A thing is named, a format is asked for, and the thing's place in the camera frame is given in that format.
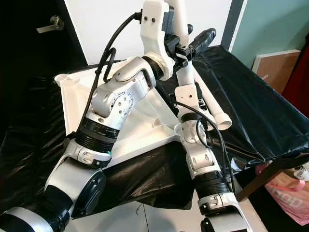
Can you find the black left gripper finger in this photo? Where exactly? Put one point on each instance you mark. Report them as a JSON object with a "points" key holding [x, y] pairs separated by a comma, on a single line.
{"points": [[202, 40]]}

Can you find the white plastic table leg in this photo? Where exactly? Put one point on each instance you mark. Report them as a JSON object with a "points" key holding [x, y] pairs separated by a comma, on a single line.
{"points": [[181, 14], [215, 108]]}

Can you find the white plastic table top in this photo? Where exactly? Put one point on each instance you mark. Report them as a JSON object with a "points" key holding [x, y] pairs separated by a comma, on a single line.
{"points": [[75, 106]]}

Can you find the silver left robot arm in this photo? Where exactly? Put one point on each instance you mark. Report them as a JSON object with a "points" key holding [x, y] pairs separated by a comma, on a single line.
{"points": [[116, 101]]}

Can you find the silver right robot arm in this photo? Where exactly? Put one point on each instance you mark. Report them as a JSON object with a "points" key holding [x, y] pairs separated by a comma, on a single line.
{"points": [[198, 159]]}

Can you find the white framed brown board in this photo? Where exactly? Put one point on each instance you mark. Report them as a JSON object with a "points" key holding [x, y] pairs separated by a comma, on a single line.
{"points": [[275, 70]]}

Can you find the black plastic table cover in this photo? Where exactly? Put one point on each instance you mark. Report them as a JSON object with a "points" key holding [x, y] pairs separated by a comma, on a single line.
{"points": [[260, 106]]}

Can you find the dark red cloth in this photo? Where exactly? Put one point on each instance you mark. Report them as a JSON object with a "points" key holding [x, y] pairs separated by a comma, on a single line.
{"points": [[299, 77]]}

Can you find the pink clear plastic bag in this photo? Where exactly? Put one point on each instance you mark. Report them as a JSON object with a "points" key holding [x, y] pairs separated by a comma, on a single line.
{"points": [[287, 195]]}

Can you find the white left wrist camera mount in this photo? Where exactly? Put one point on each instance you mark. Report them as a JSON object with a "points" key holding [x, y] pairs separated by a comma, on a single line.
{"points": [[152, 34]]}

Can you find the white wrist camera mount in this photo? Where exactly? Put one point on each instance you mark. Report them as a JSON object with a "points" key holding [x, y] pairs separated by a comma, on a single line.
{"points": [[152, 34], [187, 99]]}

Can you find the dark grey wall trim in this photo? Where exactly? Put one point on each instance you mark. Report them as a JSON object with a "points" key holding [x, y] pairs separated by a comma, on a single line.
{"points": [[234, 19]]}

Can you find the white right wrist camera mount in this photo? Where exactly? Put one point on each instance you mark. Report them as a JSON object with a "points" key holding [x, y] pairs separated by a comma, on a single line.
{"points": [[187, 99]]}

